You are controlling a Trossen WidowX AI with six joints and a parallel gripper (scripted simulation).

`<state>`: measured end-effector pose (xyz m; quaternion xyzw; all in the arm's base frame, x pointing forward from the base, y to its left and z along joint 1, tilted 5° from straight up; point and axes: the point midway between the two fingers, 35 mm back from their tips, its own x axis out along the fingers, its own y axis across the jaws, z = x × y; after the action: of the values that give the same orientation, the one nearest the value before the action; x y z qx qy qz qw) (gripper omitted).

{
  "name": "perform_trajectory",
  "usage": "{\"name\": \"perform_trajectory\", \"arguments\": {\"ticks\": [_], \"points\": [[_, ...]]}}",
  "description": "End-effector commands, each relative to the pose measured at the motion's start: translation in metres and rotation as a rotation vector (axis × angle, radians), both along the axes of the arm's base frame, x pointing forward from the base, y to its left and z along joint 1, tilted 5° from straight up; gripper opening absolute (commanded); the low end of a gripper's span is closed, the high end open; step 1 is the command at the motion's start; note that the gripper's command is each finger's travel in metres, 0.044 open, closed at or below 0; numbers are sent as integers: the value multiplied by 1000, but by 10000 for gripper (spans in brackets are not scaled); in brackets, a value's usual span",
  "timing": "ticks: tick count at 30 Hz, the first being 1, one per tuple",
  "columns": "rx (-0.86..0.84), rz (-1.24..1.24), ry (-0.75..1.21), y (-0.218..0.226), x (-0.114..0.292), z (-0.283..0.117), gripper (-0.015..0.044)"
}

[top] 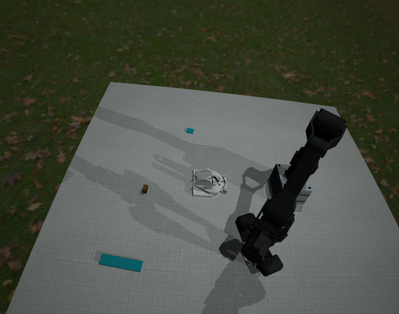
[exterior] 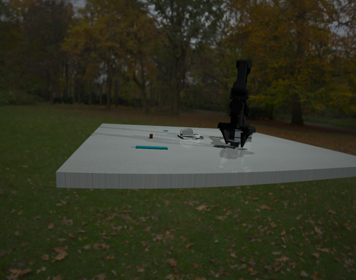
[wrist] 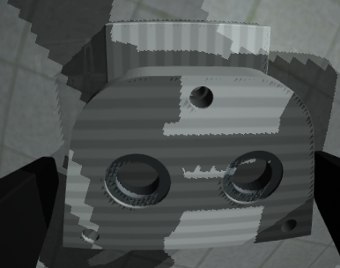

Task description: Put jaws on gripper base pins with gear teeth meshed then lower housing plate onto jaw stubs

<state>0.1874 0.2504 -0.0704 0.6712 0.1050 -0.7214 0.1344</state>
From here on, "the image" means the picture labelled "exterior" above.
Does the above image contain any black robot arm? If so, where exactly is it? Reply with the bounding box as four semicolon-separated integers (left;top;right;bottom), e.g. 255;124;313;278
229;59;252;126

